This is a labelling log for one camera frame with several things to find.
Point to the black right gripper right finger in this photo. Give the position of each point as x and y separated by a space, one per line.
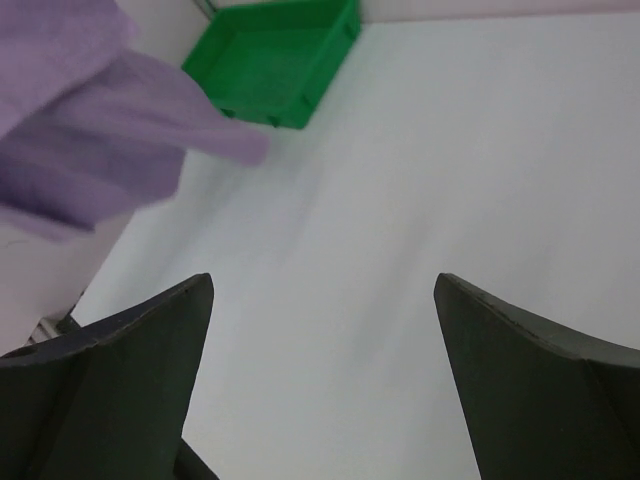
540 400

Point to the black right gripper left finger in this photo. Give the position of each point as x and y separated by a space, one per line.
109 400

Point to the purple t shirt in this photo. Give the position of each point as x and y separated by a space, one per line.
91 129

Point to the green plastic tray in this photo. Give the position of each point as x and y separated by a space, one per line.
272 62

